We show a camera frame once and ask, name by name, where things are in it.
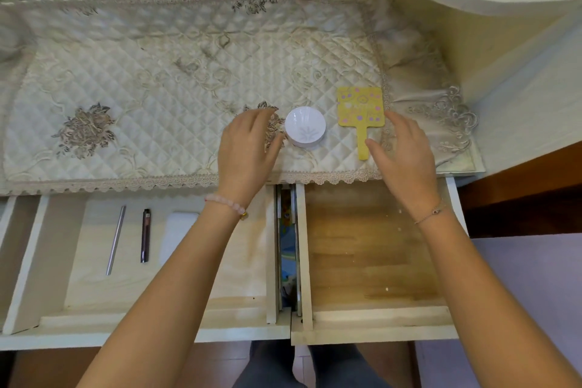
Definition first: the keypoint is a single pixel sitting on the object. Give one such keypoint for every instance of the person's right hand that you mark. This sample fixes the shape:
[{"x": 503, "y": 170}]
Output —
[{"x": 409, "y": 165}]

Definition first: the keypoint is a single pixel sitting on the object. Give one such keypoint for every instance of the person's left hand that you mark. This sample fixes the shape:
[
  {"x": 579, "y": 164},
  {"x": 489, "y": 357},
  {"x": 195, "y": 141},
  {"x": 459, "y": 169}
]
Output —
[{"x": 243, "y": 156}]

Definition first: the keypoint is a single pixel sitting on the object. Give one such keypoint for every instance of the white round compact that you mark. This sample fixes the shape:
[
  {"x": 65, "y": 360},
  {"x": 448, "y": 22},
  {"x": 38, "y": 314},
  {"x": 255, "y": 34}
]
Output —
[{"x": 305, "y": 126}]

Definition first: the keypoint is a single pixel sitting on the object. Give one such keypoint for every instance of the yellow hand mirror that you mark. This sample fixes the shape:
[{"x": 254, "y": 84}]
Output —
[{"x": 360, "y": 106}]

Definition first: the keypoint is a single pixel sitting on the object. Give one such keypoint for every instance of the small white drawer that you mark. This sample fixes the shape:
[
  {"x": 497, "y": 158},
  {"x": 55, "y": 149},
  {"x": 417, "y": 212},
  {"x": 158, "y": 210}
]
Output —
[{"x": 363, "y": 256}]

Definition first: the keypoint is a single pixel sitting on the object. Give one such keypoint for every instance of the white power bank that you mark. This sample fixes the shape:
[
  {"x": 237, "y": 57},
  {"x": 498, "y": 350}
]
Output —
[{"x": 175, "y": 233}]

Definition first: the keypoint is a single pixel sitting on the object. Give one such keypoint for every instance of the black lipstick tube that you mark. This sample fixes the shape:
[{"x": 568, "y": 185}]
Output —
[{"x": 145, "y": 237}]

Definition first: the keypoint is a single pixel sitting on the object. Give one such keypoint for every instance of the thin metal straw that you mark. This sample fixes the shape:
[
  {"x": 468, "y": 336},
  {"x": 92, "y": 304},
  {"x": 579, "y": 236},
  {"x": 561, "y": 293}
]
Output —
[{"x": 116, "y": 240}]

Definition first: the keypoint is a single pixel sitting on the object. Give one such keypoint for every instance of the wide white drawer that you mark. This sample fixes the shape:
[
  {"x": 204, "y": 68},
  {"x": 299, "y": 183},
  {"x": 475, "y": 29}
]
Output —
[{"x": 91, "y": 292}]

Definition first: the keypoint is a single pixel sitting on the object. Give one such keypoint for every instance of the person's left forearm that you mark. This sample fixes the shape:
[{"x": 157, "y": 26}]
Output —
[{"x": 168, "y": 310}]

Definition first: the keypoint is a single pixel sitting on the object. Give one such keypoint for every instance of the person's right forearm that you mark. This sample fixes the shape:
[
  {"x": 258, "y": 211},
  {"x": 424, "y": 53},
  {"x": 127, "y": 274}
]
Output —
[{"x": 491, "y": 310}]

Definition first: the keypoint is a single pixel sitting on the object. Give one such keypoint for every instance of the person's right leg in jeans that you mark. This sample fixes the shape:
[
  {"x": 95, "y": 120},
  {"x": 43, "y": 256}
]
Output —
[{"x": 350, "y": 371}]

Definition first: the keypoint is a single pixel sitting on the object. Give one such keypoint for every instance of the person's leg in jeans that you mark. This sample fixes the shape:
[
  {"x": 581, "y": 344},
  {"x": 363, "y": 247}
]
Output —
[
  {"x": 268, "y": 369},
  {"x": 350, "y": 371}
]

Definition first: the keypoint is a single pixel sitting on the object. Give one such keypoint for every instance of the person's left leg in jeans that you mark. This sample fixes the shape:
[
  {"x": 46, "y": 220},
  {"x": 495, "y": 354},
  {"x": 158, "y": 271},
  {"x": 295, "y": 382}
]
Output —
[{"x": 268, "y": 369}]

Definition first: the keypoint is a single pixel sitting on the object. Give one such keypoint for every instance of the quilted lace table cloth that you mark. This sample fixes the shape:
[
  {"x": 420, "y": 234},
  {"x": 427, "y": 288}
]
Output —
[{"x": 159, "y": 83}]

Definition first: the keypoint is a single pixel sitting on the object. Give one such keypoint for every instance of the colourful foam puzzle mat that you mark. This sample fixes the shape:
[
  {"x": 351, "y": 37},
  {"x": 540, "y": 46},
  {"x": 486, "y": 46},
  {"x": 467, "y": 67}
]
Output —
[{"x": 287, "y": 260}]

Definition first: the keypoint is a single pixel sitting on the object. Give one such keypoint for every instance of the dark brown wooden trim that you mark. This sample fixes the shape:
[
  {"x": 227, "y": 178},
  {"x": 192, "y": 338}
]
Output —
[
  {"x": 7, "y": 369},
  {"x": 523, "y": 192}
]

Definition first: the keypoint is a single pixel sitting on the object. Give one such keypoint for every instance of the cream dressing table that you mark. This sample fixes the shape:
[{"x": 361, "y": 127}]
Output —
[{"x": 500, "y": 83}]

